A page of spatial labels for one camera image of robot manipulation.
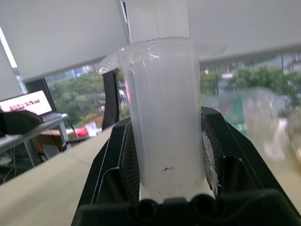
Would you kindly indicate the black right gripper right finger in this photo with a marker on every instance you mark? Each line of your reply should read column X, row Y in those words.
column 237, row 164

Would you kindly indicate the brown cardboard box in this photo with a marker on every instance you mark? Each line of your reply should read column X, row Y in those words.
column 55, row 139

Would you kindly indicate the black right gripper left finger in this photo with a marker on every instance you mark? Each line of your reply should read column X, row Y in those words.
column 110, row 164

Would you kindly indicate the grey office desk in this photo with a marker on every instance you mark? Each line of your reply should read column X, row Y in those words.
column 30, row 139

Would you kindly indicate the translucent plastic syringe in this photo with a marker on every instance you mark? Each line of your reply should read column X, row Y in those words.
column 164, row 113

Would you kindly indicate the black window post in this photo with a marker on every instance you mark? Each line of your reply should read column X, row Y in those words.
column 111, row 99

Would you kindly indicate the clear plastic cup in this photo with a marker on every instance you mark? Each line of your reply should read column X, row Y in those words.
column 261, row 122

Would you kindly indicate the red bag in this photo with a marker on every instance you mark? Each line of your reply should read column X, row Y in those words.
column 82, row 131

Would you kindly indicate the open laptop computer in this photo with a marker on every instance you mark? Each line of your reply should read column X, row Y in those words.
column 28, row 104

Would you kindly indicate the black office chair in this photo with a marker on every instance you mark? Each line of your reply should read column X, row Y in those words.
column 16, row 123

